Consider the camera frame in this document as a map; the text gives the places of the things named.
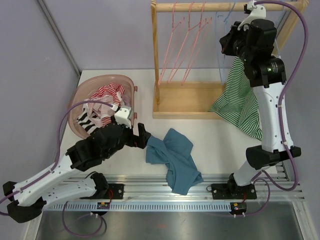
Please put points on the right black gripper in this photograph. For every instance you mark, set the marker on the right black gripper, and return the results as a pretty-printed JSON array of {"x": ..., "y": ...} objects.
[{"x": 232, "y": 34}]

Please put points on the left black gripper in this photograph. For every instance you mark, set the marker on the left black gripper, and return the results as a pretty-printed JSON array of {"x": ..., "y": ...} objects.
[{"x": 140, "y": 141}]

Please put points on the blue tank top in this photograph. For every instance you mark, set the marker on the blue tank top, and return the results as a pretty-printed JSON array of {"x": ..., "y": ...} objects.
[{"x": 174, "y": 151}]

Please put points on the pink hanger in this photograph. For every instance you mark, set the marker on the pink hanger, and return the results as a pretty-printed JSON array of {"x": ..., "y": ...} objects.
[
  {"x": 203, "y": 28},
  {"x": 184, "y": 42},
  {"x": 171, "y": 45}
]

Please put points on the lilac tank top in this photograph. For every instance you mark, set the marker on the lilac tank top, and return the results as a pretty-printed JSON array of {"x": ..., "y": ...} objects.
[{"x": 126, "y": 100}]

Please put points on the red white striped tank top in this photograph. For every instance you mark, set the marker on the red white striped tank top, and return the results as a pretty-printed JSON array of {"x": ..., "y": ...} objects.
[{"x": 100, "y": 114}]

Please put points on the black white striped tank top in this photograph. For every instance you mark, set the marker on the black white striped tank top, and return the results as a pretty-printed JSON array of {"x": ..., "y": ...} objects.
[{"x": 86, "y": 123}]

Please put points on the green white striped tank top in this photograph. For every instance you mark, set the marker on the green white striped tank top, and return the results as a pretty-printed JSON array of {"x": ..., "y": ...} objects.
[{"x": 238, "y": 104}]

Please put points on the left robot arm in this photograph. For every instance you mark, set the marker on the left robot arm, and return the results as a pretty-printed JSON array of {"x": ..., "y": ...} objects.
[{"x": 29, "y": 198}]

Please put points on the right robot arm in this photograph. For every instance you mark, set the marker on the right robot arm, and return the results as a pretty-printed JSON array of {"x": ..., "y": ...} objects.
[{"x": 267, "y": 77}]

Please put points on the wooden clothes rack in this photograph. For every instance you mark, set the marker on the wooden clothes rack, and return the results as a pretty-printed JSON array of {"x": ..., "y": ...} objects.
[{"x": 190, "y": 100}]

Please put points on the pink plastic basin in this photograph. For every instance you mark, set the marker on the pink plastic basin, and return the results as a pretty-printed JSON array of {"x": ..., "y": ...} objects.
[{"x": 88, "y": 88}]

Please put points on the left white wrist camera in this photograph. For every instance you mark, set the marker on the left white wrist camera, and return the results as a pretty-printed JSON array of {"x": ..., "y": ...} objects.
[{"x": 122, "y": 115}]

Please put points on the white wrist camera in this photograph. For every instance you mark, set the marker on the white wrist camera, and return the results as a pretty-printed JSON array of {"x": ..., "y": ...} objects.
[
  {"x": 122, "y": 115},
  {"x": 257, "y": 11}
]

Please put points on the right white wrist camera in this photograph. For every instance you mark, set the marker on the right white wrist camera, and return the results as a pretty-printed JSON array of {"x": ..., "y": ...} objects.
[{"x": 257, "y": 11}]

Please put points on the white slotted cable duct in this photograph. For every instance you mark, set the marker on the white slotted cable duct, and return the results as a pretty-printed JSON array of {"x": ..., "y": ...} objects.
[{"x": 121, "y": 206}]

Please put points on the aluminium mounting rail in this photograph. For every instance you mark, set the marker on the aluminium mounting rail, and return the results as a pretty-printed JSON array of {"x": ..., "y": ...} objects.
[{"x": 154, "y": 188}]

